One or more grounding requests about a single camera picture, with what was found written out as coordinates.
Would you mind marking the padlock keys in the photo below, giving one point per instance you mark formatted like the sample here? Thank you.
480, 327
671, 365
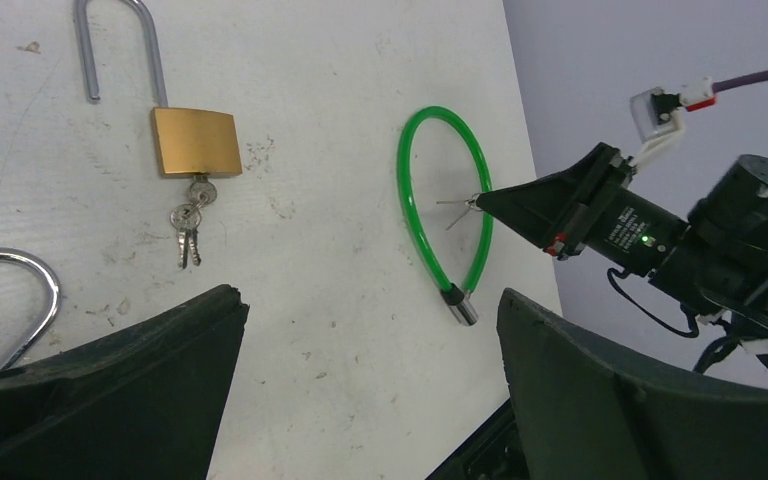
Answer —
186, 219

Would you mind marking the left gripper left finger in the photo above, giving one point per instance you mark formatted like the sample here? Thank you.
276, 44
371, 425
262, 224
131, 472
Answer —
145, 402

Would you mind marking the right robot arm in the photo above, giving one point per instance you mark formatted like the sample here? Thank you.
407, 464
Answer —
714, 262

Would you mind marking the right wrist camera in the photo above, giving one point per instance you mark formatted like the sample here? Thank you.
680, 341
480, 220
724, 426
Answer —
657, 115

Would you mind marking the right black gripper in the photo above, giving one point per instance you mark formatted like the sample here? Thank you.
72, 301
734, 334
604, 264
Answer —
556, 212

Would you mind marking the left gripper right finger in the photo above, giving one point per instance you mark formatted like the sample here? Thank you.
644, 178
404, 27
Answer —
589, 408

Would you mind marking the brass padlock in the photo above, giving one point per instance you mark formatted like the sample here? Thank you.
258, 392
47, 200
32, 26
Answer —
187, 142
30, 299

